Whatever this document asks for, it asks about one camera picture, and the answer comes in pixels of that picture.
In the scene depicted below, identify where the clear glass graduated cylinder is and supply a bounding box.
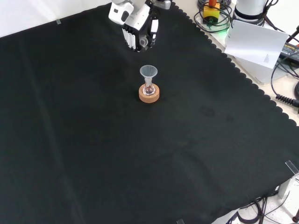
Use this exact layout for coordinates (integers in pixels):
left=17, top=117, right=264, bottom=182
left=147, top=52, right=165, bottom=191
left=139, top=37, right=150, bottom=50

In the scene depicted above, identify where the pale board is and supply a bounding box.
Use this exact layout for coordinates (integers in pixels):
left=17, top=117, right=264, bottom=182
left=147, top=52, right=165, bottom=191
left=224, top=20, right=290, bottom=70

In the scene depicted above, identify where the black looped cable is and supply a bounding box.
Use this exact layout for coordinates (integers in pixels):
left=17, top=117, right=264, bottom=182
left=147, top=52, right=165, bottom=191
left=193, top=0, right=235, bottom=34

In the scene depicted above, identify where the black thin cable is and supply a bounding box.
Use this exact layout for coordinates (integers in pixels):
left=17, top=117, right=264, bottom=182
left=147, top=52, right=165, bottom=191
left=270, top=57, right=299, bottom=98

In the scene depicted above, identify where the black scalloped bench cloth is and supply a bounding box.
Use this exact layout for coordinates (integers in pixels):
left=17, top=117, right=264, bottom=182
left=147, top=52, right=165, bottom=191
left=0, top=1, right=299, bottom=224

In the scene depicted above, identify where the white bench bracket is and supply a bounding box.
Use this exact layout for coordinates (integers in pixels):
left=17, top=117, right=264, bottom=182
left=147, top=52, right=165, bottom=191
left=277, top=174, right=299, bottom=199

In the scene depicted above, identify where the small glass round-bottom flask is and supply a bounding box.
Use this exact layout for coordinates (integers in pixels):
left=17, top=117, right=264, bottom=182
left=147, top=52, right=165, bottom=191
left=142, top=79, right=155, bottom=96

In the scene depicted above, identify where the black power adapter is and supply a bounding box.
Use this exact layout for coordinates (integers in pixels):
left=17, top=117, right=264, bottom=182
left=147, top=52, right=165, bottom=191
left=279, top=43, right=299, bottom=60

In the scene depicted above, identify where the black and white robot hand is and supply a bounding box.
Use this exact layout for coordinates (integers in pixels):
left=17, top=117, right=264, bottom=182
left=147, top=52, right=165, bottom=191
left=121, top=2, right=161, bottom=53

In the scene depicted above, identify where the yellow stop button box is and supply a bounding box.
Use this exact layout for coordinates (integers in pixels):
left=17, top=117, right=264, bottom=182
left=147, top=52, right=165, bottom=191
left=202, top=0, right=221, bottom=25

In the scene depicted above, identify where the cork ring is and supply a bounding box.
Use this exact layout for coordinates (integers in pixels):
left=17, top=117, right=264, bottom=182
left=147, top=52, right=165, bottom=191
left=138, top=84, right=161, bottom=104

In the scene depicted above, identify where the black floor cable bundle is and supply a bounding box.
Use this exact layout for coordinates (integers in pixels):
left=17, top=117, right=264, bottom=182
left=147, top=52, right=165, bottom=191
left=224, top=195, right=299, bottom=224

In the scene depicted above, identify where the clear plastic funnel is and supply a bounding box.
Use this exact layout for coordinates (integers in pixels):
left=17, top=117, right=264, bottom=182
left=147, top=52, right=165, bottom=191
left=139, top=65, right=158, bottom=86

